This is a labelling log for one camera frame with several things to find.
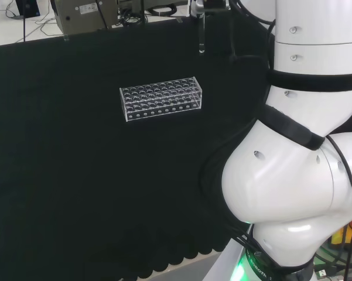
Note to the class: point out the yellow stop button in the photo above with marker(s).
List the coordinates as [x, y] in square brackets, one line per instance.
[341, 234]

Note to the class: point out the clear plastic test tube rack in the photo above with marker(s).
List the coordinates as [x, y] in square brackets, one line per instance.
[161, 98]

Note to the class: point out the clear glass test tube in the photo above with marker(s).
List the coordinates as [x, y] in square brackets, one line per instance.
[201, 38]

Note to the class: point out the grey metal equipment box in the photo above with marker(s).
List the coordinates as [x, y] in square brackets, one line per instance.
[85, 14]

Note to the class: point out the black bench cloth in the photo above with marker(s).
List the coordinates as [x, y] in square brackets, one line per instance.
[90, 161]

